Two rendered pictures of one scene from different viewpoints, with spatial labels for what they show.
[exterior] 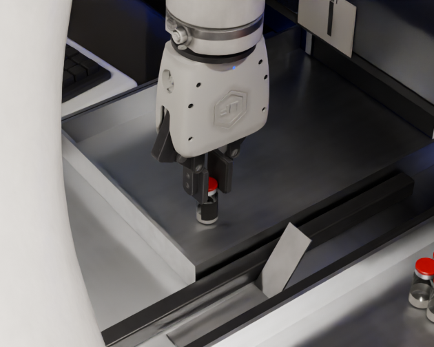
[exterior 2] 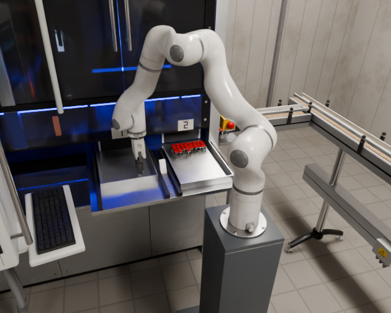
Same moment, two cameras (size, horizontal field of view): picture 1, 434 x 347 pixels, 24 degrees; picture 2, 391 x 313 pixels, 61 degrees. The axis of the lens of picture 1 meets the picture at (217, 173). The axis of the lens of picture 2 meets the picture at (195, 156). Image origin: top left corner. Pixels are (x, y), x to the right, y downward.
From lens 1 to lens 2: 1.19 m
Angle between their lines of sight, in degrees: 58
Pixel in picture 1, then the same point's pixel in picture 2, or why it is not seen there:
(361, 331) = (179, 166)
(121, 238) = (137, 186)
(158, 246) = (145, 180)
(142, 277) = (149, 185)
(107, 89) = (67, 189)
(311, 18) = (116, 135)
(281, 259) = (162, 166)
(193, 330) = (167, 182)
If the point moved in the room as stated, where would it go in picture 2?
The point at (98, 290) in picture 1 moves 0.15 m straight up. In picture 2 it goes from (149, 191) to (148, 163)
